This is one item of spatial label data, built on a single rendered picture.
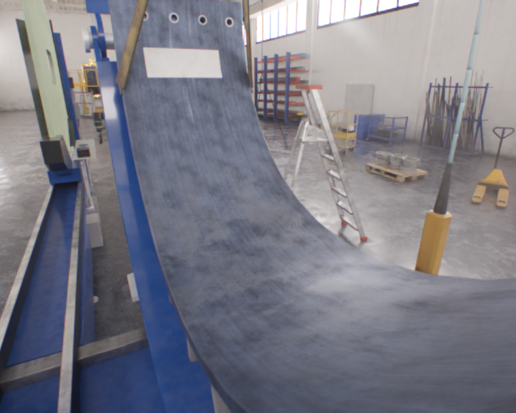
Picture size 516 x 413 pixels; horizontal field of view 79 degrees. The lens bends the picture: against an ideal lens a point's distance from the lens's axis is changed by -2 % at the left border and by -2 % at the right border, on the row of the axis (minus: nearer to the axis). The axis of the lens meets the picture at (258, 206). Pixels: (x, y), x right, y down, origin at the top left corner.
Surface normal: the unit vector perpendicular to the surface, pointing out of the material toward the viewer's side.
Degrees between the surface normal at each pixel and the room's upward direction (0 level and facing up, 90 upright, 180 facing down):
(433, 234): 90
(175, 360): 7
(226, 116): 55
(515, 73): 90
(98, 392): 0
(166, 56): 75
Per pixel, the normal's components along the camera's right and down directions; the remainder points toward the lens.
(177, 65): 0.42, 0.07
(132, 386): 0.00, -0.93
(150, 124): 0.36, -0.27
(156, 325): 0.13, -0.81
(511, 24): -0.89, 0.16
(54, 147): 0.45, 0.31
